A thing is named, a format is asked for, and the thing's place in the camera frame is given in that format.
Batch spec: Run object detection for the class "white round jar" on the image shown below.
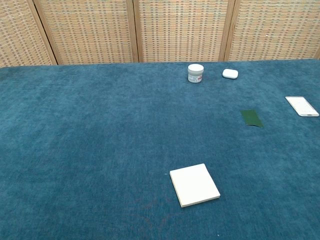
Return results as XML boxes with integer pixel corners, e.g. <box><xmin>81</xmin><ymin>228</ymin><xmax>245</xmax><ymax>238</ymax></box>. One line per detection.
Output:
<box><xmin>187</xmin><ymin>63</ymin><xmax>205</xmax><ymax>83</ymax></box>

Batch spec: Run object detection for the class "blue carpet table mat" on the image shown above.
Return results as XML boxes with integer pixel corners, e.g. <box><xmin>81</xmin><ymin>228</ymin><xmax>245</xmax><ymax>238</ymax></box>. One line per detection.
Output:
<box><xmin>0</xmin><ymin>58</ymin><xmax>320</xmax><ymax>240</ymax></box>

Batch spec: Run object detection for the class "white square pad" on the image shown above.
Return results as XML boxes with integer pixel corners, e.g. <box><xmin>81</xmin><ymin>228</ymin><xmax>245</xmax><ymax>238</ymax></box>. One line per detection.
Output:
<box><xmin>169</xmin><ymin>163</ymin><xmax>221</xmax><ymax>209</ymax></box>

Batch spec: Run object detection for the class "white earbuds case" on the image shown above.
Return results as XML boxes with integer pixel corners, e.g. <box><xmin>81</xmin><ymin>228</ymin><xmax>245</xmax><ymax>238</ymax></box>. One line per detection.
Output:
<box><xmin>222</xmin><ymin>68</ymin><xmax>239</xmax><ymax>80</ymax></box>

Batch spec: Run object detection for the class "woven bamboo screen panel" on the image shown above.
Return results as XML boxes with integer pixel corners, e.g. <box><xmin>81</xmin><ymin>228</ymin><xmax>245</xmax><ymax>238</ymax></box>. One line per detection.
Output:
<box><xmin>223</xmin><ymin>0</ymin><xmax>320</xmax><ymax>62</ymax></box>
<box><xmin>132</xmin><ymin>0</ymin><xmax>236</xmax><ymax>63</ymax></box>
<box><xmin>33</xmin><ymin>0</ymin><xmax>140</xmax><ymax>66</ymax></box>
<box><xmin>0</xmin><ymin>0</ymin><xmax>59</xmax><ymax>68</ymax></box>

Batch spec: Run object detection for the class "white smartphone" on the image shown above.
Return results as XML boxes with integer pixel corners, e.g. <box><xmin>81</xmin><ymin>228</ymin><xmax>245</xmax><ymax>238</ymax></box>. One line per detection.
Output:
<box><xmin>285</xmin><ymin>95</ymin><xmax>320</xmax><ymax>118</ymax></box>

